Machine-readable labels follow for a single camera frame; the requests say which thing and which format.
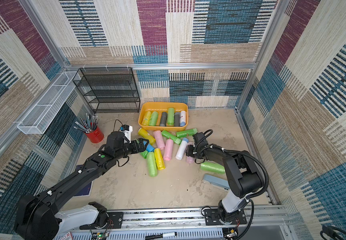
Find dark blue booklet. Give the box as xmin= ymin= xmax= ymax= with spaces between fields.
xmin=75 ymin=182 xmax=93 ymax=197

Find large light green roll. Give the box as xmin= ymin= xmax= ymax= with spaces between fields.
xmin=149 ymin=111 xmax=159 ymax=126

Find red pen cup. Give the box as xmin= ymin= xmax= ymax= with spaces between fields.
xmin=85 ymin=127 xmax=104 ymax=144

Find pink roll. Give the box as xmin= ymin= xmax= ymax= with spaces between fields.
xmin=186 ymin=142 xmax=195 ymax=164
xmin=163 ymin=139 xmax=174 ymax=161
xmin=153 ymin=130 xmax=166 ymax=150

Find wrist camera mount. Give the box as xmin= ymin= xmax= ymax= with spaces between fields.
xmin=193 ymin=132 xmax=208 ymax=146
xmin=120 ymin=125 xmax=133 ymax=143

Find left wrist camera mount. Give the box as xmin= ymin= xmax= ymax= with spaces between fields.
xmin=120 ymin=125 xmax=133 ymax=143

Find yellow plastic storage box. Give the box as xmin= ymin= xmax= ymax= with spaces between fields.
xmin=138 ymin=102 xmax=189 ymax=132

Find blue trash bag roll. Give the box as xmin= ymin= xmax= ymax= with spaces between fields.
xmin=146 ymin=144 xmax=155 ymax=152

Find yellow trash bag roll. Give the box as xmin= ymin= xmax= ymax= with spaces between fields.
xmin=142 ymin=111 xmax=152 ymax=126

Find lower yellow roll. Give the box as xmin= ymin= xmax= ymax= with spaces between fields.
xmin=154 ymin=148 xmax=166 ymax=171

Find yellow roll near box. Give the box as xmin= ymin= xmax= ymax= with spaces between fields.
xmin=138 ymin=128 xmax=156 ymax=145

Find white roll red label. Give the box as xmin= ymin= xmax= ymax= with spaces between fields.
xmin=180 ymin=111 xmax=187 ymax=127

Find lower light green roll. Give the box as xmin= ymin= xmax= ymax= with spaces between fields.
xmin=147 ymin=152 xmax=158 ymax=177

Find plain light green roll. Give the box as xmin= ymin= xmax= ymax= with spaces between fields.
xmin=167 ymin=108 xmax=175 ymax=126

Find grey blue stapler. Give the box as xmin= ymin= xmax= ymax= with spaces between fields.
xmin=203 ymin=174 xmax=230 ymax=192

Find green roll with red label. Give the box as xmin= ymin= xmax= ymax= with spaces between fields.
xmin=176 ymin=128 xmax=198 ymax=138

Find black mesh shelf rack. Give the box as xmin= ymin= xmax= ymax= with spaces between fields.
xmin=72 ymin=67 xmax=141 ymax=114

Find white wire wall basket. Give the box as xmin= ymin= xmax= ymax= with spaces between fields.
xmin=17 ymin=72 xmax=76 ymax=135

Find short green roll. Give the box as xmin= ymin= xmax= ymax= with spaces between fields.
xmin=162 ymin=130 xmax=182 ymax=145

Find black marker pen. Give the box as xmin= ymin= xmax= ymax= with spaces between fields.
xmin=145 ymin=232 xmax=178 ymax=240

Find white roll with blue band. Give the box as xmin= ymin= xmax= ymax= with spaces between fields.
xmin=176 ymin=138 xmax=189 ymax=160

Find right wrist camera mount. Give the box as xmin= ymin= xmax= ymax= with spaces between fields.
xmin=193 ymin=132 xmax=208 ymax=146

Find fat green roll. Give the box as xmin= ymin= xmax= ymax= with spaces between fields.
xmin=200 ymin=162 xmax=226 ymax=174

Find grey trash bag roll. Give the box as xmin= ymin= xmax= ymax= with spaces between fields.
xmin=174 ymin=112 xmax=181 ymax=127

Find green roll with label left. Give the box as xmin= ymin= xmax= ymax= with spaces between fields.
xmin=140 ymin=150 xmax=149 ymax=159

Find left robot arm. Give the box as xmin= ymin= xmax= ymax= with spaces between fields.
xmin=13 ymin=131 xmax=149 ymax=240

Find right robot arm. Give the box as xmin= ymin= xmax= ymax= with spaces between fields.
xmin=186 ymin=130 xmax=269 ymax=224

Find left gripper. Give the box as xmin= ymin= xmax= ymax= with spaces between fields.
xmin=115 ymin=138 xmax=150 ymax=162

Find small dark grey roll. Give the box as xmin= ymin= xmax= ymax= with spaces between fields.
xmin=160 ymin=112 xmax=168 ymax=127

